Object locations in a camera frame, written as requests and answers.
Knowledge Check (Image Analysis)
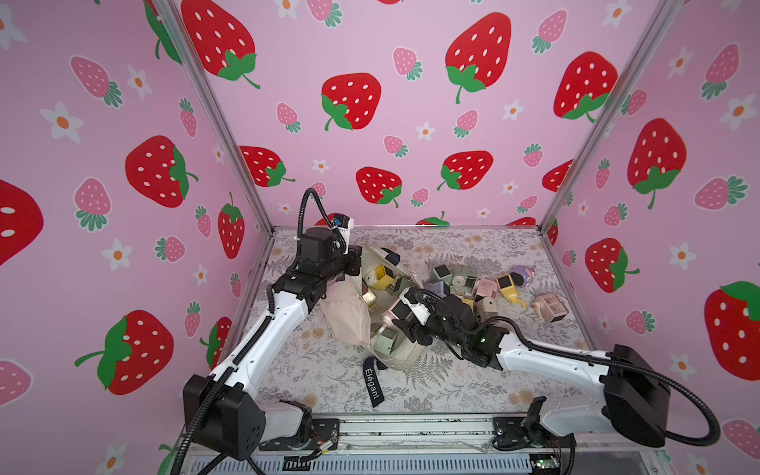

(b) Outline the blue grey pencil sharpener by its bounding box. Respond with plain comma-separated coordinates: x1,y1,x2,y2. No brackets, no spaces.
425,281,451,298

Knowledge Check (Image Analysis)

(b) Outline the grey green pencil sharpener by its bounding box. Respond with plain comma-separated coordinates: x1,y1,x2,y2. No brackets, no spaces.
450,265,479,298

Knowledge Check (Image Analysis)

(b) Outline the mint green pencil sharpener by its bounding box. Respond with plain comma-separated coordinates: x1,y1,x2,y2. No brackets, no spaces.
431,264,453,285

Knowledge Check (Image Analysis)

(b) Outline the pink pencil sharpener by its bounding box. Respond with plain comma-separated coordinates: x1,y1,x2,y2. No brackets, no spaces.
475,278,499,300
530,292,570,324

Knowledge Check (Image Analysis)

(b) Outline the cream canvas tote bag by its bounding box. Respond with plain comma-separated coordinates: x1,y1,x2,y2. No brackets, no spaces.
320,243,424,408

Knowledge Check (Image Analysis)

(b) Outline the yellow pencil sharpener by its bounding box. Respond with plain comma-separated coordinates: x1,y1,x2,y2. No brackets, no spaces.
496,272,528,309
363,265,396,291

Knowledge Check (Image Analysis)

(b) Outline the purple pencil sharpener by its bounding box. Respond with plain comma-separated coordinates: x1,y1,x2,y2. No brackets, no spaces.
510,265,536,288

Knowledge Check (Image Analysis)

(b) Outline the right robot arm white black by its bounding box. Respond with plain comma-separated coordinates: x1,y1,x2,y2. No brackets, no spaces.
384,288,722,451

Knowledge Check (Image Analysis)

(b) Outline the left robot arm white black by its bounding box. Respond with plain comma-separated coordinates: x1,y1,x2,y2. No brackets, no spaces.
170,245,362,474

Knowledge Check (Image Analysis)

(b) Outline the pale green pencil sharpener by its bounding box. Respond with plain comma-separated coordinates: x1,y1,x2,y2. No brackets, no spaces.
370,328,398,357

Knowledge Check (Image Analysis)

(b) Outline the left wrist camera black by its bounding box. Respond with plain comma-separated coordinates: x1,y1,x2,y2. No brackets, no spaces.
297,213,353,263

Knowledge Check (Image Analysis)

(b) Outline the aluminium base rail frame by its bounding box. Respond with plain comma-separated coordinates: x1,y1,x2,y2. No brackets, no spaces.
181,413,676,474

